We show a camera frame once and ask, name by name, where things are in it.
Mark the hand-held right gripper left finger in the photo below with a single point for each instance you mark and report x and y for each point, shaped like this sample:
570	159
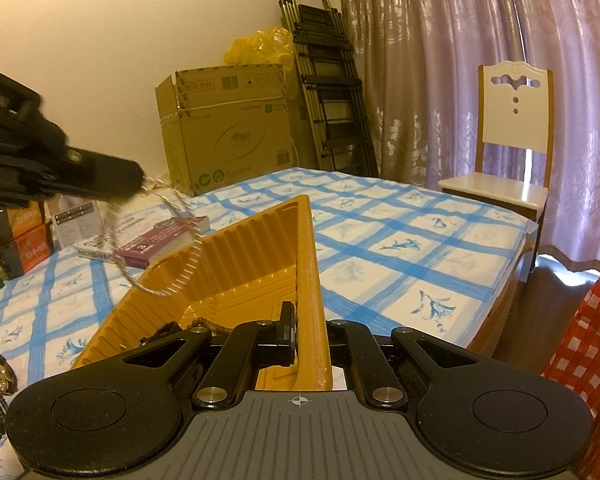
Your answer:
287	321

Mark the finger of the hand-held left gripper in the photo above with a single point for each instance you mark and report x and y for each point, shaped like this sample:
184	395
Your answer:
100	172

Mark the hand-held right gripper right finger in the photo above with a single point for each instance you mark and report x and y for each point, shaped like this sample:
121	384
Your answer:
345	334

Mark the yellow ribbed plastic tray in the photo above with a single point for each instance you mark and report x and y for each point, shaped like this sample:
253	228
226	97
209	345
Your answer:
240	265

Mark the small black accessory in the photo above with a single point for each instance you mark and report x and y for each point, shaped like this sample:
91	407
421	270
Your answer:
160	334

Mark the white small box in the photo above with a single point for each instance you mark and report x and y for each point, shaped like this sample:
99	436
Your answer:
77	222

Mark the white book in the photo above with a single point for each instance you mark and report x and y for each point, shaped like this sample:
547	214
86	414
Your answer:
92	250

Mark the purple book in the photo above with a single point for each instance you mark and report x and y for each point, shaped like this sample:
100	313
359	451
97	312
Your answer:
165	237

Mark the open cardboard box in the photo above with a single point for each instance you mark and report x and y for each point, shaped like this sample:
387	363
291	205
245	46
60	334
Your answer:
230	135

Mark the yellow plastic bag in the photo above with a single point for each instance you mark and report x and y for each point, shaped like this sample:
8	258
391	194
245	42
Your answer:
255	47

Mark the folded metal step ladder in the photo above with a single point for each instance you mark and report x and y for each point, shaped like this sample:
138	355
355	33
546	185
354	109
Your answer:
332	95

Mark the red checked cloth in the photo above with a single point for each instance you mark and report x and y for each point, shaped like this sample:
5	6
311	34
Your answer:
590	360

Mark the white wooden chair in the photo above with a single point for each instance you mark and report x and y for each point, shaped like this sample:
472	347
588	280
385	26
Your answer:
515	110

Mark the pink patterned curtain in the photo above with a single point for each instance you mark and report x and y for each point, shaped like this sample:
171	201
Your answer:
445	45

